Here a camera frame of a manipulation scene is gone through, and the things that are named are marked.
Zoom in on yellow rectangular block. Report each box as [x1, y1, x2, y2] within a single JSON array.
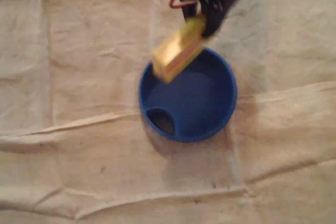
[[151, 15, 207, 83]]

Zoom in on white creased table cloth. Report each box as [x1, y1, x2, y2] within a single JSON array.
[[0, 0, 336, 224]]

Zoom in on blue round bowl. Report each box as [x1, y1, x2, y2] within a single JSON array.
[[138, 47, 238, 143]]

